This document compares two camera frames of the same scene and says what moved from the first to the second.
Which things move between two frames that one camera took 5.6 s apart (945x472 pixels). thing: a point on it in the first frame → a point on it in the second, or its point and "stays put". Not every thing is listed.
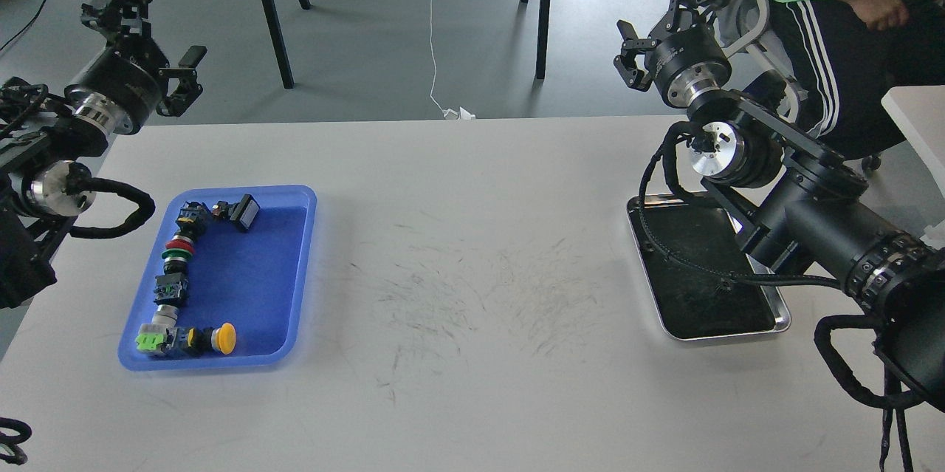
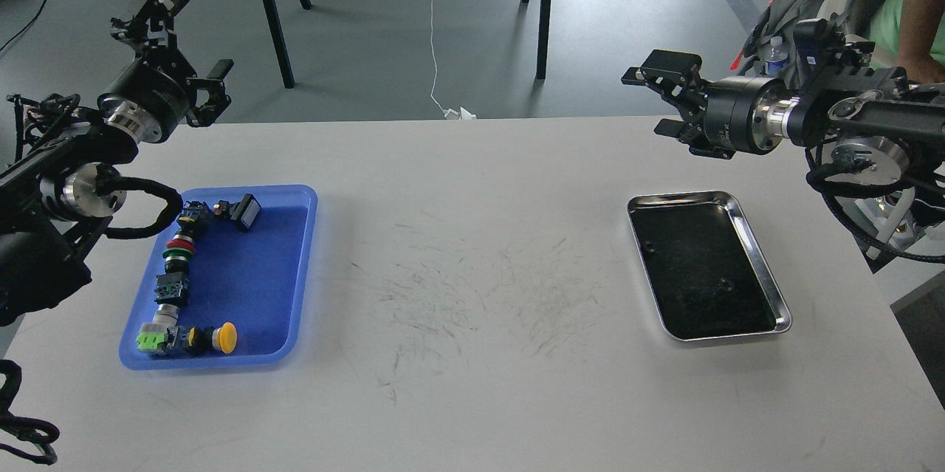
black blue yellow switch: [194, 219] stays put
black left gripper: [114, 92] → [148, 100]
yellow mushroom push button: [222, 338] stays put
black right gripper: [691, 58] → [748, 114]
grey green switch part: [160, 334] stays put
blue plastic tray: [255, 281] stays put
